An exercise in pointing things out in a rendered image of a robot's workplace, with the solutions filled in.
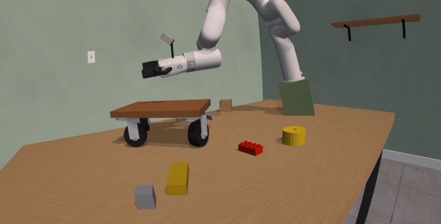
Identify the red toy building brick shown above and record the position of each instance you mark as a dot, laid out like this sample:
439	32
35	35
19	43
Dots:
250	148

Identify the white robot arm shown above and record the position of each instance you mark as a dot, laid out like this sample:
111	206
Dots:
208	57

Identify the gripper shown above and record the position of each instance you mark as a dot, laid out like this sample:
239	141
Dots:
165	67

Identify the yellow rectangular block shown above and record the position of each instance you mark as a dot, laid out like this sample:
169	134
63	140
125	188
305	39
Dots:
177	182

